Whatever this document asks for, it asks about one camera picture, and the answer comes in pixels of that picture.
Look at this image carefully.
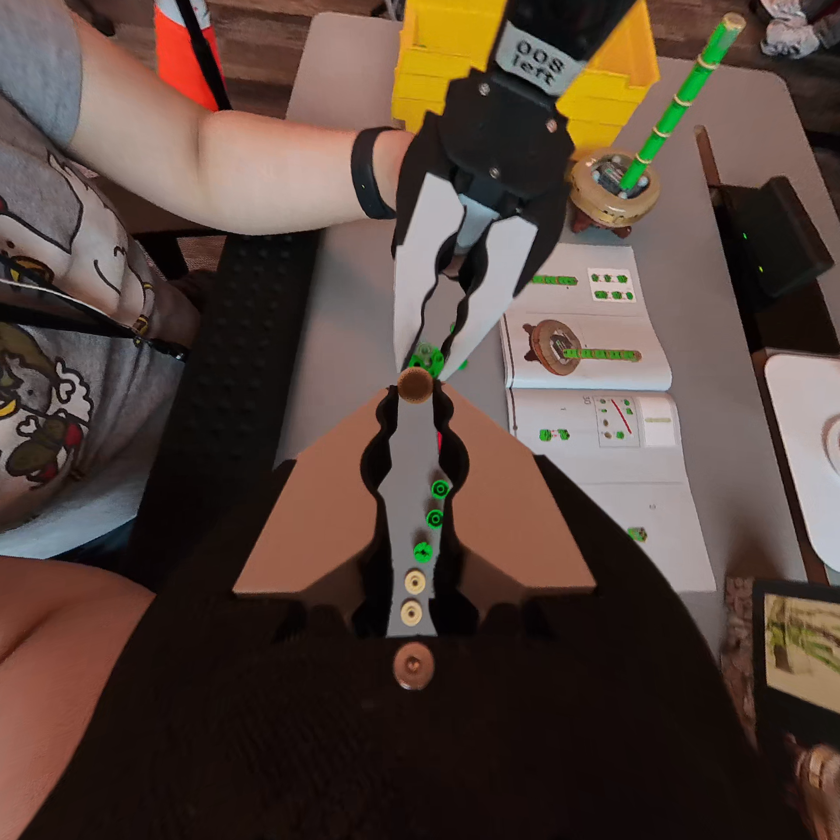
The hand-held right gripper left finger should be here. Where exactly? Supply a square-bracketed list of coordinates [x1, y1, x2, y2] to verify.
[233, 386, 401, 605]

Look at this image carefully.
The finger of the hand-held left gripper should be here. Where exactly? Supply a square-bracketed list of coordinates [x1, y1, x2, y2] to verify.
[392, 172, 469, 378]
[437, 217, 537, 384]

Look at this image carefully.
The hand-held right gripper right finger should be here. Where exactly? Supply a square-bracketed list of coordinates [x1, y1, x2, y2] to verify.
[433, 382, 598, 614]

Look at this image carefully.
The green round brick piece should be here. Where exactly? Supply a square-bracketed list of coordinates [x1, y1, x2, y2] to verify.
[407, 343, 448, 378]

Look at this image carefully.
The person's left forearm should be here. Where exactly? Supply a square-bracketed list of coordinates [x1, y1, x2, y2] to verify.
[69, 13, 411, 236]

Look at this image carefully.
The grey desk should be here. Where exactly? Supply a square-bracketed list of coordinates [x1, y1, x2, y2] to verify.
[272, 12, 829, 647]

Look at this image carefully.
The black wristband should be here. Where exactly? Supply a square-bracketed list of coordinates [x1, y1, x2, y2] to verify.
[350, 126, 411, 221]

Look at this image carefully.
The instruction booklet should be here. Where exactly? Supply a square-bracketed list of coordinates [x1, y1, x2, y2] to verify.
[499, 246, 718, 595]

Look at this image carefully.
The toy bamboo pot model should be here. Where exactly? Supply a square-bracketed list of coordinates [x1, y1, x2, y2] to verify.
[567, 12, 748, 238]

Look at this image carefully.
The yellow plastic bin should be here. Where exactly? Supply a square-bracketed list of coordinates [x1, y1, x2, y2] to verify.
[392, 0, 660, 161]

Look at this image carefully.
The black dimpled wrist rest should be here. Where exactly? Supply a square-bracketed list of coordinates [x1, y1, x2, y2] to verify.
[128, 230, 322, 585]

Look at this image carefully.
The person in grey shirt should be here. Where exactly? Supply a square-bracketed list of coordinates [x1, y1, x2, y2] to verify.
[0, 0, 201, 559]

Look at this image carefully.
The black device with green lights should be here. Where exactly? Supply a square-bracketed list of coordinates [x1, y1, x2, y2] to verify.
[712, 176, 836, 303]

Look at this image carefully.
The white rounded pad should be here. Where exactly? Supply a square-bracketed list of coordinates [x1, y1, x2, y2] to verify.
[764, 353, 840, 573]

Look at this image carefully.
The black bamboo set box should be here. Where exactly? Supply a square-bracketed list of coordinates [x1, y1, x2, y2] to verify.
[722, 577, 840, 840]

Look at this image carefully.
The orange cone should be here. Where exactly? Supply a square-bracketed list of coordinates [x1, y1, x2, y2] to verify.
[153, 0, 227, 112]

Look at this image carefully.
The person's bare leg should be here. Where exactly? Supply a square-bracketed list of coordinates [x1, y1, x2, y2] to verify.
[0, 554, 158, 840]

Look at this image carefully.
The black lanyard strap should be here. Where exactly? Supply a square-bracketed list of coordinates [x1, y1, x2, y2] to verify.
[0, 302, 191, 363]

